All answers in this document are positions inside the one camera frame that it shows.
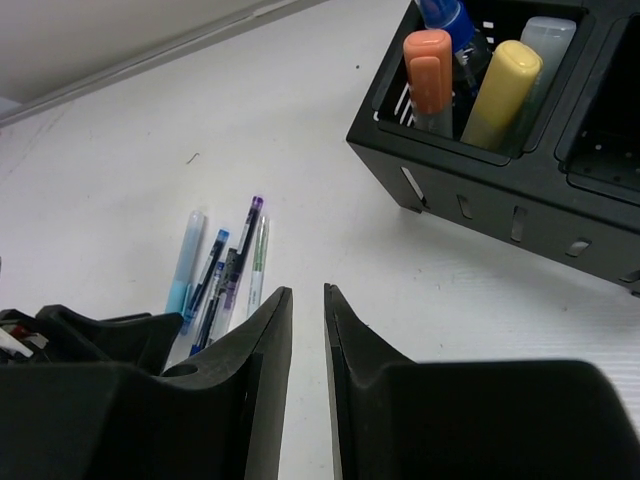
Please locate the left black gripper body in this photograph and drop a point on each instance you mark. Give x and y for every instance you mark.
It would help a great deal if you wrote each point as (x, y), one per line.
(57, 334)

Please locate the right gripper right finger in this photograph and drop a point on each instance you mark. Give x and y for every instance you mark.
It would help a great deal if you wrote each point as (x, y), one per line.
(394, 418)

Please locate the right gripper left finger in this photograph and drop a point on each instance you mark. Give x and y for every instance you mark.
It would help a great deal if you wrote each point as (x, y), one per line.
(219, 414)

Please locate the green white pen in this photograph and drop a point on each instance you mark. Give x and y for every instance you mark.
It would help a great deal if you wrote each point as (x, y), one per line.
(258, 266)

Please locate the light blue pen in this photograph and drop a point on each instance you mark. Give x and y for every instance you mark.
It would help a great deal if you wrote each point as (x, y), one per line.
(182, 278)

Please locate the dark blue pen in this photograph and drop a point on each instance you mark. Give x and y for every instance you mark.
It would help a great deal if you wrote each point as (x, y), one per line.
(221, 274)

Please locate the blue black pen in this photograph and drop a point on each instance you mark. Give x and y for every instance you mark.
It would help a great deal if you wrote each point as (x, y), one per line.
(199, 291)

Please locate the purple pen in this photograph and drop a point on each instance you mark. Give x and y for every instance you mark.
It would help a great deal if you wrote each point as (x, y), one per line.
(242, 254)

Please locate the yellow highlighter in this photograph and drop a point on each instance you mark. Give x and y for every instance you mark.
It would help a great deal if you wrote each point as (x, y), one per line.
(510, 76)

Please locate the orange highlighter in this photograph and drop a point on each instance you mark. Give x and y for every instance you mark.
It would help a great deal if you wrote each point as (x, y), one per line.
(428, 62)

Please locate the blue marker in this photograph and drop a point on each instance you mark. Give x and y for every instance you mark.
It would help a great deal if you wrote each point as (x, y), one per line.
(470, 50)

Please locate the green highlighter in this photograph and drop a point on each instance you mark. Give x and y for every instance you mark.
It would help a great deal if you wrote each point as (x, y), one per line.
(550, 38)

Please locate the black stationery organizer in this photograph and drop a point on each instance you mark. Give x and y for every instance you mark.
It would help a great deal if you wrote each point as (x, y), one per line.
(571, 193)

